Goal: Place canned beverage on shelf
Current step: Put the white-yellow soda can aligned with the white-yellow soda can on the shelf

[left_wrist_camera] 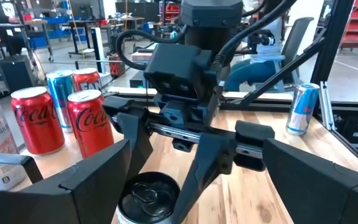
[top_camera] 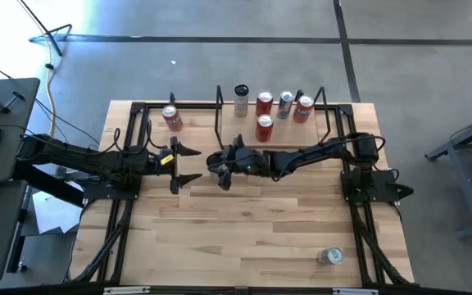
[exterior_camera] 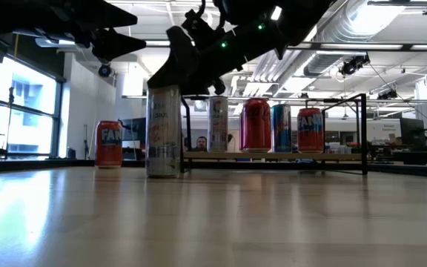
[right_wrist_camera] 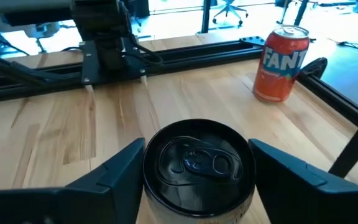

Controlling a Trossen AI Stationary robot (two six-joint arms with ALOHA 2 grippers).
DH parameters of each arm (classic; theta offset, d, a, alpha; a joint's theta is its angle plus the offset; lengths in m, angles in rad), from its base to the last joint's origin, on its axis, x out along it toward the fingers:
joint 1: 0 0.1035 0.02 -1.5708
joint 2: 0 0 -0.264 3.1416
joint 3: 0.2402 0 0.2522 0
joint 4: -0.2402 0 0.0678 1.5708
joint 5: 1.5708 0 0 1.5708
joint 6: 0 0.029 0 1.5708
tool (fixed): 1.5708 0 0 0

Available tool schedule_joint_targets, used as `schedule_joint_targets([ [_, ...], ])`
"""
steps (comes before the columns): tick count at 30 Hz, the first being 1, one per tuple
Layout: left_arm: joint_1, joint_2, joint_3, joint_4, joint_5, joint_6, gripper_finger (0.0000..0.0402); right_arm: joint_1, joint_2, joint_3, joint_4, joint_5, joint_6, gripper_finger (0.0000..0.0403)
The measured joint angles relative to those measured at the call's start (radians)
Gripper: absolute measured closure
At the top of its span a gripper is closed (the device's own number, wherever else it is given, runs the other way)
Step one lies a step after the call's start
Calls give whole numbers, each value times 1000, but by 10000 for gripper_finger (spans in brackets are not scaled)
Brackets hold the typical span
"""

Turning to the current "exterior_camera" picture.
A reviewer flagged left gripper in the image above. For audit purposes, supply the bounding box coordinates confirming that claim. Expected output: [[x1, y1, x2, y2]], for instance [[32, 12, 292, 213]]
[[0, 0, 147, 62]]

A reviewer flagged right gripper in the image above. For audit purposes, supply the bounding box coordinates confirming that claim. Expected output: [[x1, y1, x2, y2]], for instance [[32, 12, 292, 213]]
[[147, 10, 248, 96]]

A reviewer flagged white orange-print slim can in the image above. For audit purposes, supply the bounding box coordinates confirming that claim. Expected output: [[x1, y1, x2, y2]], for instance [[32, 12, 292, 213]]
[[207, 95, 230, 153], [145, 85, 182, 179]]

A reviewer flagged red Coca-Cola can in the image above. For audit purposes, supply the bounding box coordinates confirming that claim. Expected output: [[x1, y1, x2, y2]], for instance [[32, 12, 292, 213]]
[[239, 97, 273, 154]]

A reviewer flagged blue silver slim can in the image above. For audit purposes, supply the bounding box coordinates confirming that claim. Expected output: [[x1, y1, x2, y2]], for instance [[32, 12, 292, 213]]
[[271, 103, 294, 154]]

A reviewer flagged orange Fanta can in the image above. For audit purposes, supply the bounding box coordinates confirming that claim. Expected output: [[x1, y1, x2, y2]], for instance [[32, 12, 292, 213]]
[[94, 120, 124, 169]]

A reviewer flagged red Fanta strawberry can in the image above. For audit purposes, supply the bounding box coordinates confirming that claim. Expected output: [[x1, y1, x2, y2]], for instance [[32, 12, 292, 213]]
[[297, 107, 325, 154]]

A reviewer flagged round black ceiling fixture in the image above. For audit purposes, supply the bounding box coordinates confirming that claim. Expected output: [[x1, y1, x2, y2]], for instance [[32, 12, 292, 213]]
[[97, 63, 113, 78]]

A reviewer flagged person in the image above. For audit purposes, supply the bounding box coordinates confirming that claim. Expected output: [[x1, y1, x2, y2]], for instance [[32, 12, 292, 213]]
[[193, 135, 209, 153]]

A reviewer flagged large glass window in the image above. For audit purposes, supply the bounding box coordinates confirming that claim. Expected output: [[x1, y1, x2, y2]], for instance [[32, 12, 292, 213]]
[[0, 55, 65, 159]]

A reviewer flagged long LED light bar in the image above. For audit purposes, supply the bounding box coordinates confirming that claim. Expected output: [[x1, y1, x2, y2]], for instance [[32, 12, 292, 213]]
[[35, 36, 427, 51]]

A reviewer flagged black computer monitor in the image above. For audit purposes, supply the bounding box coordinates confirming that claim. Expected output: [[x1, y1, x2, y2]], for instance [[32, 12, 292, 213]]
[[400, 117, 426, 148]]

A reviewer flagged black desk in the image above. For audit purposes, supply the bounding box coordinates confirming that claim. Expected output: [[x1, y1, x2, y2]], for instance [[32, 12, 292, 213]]
[[368, 147, 427, 167]]

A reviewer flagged black aluminium rig frame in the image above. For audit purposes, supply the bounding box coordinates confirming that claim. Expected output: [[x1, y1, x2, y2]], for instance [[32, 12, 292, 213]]
[[0, 158, 427, 179]]

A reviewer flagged silver ventilation duct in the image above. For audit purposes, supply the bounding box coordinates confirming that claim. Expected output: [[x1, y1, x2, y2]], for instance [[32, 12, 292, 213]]
[[302, 0, 407, 77]]

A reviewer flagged black camera on rail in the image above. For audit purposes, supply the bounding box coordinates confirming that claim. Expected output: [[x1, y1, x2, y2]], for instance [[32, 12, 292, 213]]
[[338, 53, 371, 77]]

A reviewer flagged black metal shelf frame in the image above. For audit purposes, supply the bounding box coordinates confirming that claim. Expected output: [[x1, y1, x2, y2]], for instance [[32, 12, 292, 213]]
[[180, 92, 370, 176]]

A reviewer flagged small black ceiling camera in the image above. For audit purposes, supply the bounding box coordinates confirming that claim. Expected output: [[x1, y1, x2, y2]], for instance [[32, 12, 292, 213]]
[[377, 88, 398, 100]]

